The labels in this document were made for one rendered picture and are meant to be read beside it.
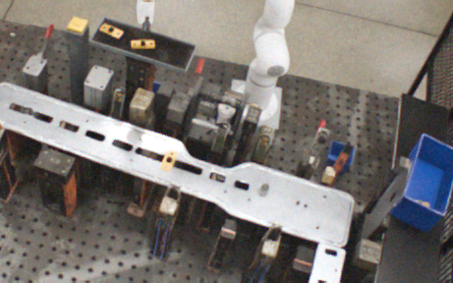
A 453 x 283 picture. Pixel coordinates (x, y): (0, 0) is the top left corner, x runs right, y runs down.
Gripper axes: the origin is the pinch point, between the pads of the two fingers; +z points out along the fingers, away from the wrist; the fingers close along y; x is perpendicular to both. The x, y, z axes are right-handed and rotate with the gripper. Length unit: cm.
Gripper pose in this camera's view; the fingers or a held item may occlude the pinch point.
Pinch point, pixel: (143, 26)
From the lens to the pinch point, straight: 213.2
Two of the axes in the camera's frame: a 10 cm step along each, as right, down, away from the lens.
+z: -0.9, 6.1, 7.8
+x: 9.9, -0.2, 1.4
